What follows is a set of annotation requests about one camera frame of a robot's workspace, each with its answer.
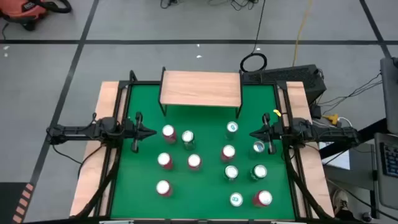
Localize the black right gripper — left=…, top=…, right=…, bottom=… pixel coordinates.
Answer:
left=249, top=112, right=284, bottom=156

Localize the grey monitor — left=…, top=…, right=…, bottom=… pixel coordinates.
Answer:
left=379, top=57, right=398, bottom=135

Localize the red Fanta soda can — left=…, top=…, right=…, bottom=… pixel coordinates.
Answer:
left=155, top=180, right=174, bottom=198
left=187, top=154, right=203, bottom=171
left=157, top=152, right=174, bottom=171
left=161, top=124, right=178, bottom=145
left=220, top=144, right=236, bottom=164
left=252, top=190, right=274, bottom=208

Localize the black metal beam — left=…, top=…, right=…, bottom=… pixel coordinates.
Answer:
left=319, top=119, right=398, bottom=160

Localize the black coiled cable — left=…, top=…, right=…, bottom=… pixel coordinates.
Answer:
left=239, top=0, right=269, bottom=73

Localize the orange shop vacuum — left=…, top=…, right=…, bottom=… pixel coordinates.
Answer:
left=0, top=0, right=73, bottom=32

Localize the green table mat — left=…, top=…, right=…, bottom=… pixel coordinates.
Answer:
left=110, top=83, right=296, bottom=220

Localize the silver blue energy drink can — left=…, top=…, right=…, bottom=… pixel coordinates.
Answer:
left=224, top=121, right=239, bottom=141
left=248, top=140, right=266, bottom=159
left=229, top=192, right=244, bottom=208

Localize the wooden shelf with black frame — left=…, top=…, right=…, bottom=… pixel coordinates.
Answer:
left=158, top=67, right=244, bottom=119

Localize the black orange striped floor mat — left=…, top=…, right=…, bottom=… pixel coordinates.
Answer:
left=0, top=182, right=35, bottom=224

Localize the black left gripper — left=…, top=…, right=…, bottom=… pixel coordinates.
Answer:
left=124, top=112, right=157, bottom=153

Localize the yellow cable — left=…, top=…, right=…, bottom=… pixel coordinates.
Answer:
left=292, top=0, right=313, bottom=68

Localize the white printed paper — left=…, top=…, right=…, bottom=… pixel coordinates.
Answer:
left=320, top=141, right=351, bottom=170

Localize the green Sprite soda can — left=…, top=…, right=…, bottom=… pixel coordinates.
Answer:
left=181, top=129, right=197, bottom=151
left=250, top=164, right=268, bottom=182
left=223, top=165, right=239, bottom=183

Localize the yellow plug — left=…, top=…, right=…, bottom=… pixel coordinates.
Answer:
left=323, top=114, right=340, bottom=126

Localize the person's shoe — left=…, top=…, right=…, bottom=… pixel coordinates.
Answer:
left=331, top=189, right=354, bottom=218

